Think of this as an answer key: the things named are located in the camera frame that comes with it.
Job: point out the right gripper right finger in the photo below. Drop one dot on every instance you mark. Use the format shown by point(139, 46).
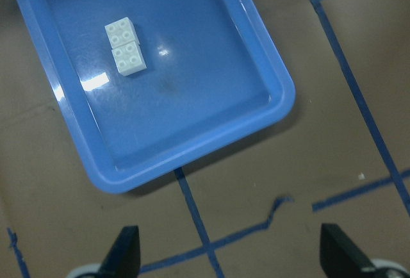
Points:
point(341, 257)

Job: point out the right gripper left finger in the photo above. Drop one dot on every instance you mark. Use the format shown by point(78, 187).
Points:
point(122, 260)

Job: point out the white block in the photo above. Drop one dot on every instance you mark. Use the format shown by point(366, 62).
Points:
point(128, 59)
point(121, 32)

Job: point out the blue plastic tray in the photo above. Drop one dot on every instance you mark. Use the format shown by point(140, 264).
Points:
point(213, 76)

